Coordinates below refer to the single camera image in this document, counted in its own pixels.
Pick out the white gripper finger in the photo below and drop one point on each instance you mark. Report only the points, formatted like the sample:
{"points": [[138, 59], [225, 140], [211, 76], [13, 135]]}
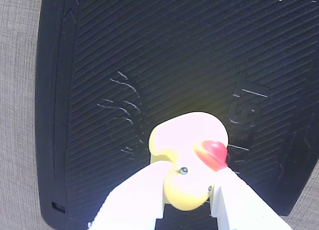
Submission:
{"points": [[239, 202], [134, 200]]}

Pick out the yellow rubber duck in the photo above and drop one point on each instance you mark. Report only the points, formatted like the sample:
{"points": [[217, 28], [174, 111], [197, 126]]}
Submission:
{"points": [[189, 160]]}

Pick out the black ribbed plastic tray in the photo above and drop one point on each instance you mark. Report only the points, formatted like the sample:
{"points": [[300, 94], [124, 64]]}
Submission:
{"points": [[174, 65]]}

